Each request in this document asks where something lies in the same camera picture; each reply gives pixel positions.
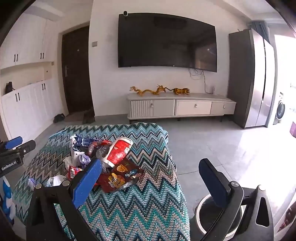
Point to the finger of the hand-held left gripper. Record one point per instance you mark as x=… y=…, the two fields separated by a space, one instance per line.
x=13 y=141
x=26 y=146

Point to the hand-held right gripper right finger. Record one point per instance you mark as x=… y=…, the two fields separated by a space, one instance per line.
x=214 y=183

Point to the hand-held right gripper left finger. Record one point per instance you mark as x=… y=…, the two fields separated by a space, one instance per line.
x=89 y=183

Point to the small red labelled packet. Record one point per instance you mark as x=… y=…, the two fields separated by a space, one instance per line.
x=74 y=172

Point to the white tissue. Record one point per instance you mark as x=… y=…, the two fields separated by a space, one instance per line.
x=68 y=162

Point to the pale blue wrapper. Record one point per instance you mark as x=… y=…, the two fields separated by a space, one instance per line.
x=32 y=183

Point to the dark red snack packet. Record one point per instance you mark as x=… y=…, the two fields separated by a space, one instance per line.
x=120 y=178

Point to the clear plastic bag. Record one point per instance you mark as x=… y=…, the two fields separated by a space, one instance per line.
x=103 y=152

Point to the white plastic wrapper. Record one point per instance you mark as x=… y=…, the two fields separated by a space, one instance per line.
x=55 y=180

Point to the blue white packet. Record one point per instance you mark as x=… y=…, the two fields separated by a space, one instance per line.
x=79 y=144

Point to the white round bin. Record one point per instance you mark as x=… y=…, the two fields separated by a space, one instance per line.
x=208 y=222

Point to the red paper cup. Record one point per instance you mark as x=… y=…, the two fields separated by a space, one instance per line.
x=118 y=150

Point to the person's left hand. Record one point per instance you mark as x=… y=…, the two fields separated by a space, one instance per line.
x=7 y=197

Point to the white base cupboards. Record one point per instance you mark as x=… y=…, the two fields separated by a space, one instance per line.
x=32 y=106

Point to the dark shoes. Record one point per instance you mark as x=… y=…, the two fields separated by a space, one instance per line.
x=59 y=117

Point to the zigzag knit blanket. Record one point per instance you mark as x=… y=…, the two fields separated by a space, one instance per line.
x=138 y=197

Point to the black bag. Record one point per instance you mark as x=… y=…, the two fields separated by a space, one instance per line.
x=9 y=88

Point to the white television cabinet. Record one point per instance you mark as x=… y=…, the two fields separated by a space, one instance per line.
x=194 y=107

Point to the dark brown door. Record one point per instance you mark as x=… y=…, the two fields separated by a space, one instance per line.
x=77 y=69

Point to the purple container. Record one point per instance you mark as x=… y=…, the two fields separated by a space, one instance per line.
x=293 y=129

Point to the golden tiger figurine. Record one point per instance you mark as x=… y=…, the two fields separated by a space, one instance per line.
x=181 y=91

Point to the washing machine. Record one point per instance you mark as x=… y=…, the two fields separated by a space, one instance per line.
x=280 y=110

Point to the golden dragon figurine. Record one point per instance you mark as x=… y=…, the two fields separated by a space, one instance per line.
x=141 y=91
x=159 y=89

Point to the grey refrigerator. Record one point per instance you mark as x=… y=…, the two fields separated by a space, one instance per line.
x=252 y=81

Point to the blue curtain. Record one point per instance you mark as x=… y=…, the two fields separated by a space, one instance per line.
x=262 y=30

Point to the wall switch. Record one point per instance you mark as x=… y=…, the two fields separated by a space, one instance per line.
x=94 y=44

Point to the wall television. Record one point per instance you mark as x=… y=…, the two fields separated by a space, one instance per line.
x=166 y=41

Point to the small camera on television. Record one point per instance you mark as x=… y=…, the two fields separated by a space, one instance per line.
x=125 y=13

